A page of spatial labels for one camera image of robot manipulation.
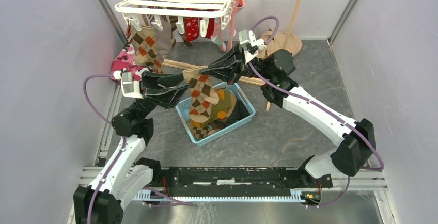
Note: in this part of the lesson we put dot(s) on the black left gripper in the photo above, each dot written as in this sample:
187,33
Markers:
165,96

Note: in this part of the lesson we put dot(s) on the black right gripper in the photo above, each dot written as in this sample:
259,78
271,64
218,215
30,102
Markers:
231,75

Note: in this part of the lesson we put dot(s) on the argyle patterned sock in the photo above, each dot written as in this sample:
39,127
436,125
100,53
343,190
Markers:
203,96
145,43

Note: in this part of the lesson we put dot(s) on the green orange striped sock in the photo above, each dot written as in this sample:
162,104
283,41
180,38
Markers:
225,106

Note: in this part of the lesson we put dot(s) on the white plastic clip hanger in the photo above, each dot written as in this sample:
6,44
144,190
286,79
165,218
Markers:
205,9

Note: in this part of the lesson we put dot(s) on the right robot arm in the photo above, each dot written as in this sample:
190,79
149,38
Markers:
354,140

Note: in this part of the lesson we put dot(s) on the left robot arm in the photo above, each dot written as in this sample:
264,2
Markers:
106,197

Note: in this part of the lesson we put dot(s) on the pink sock with green print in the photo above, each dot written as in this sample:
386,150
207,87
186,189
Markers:
217,37

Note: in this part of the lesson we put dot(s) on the pink camouflage cloth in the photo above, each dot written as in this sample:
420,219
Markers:
124,61

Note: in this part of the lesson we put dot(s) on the beige crumpled cloth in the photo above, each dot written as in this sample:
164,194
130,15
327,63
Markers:
291,43

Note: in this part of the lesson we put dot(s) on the red snowflake sock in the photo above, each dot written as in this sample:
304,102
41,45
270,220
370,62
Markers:
192,28

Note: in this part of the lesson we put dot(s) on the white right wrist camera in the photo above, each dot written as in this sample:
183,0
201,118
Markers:
250,45

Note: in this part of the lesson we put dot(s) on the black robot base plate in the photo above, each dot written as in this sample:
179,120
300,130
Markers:
233,184

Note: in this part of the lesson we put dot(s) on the wooden hanger stand frame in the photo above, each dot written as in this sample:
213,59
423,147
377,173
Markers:
237,47

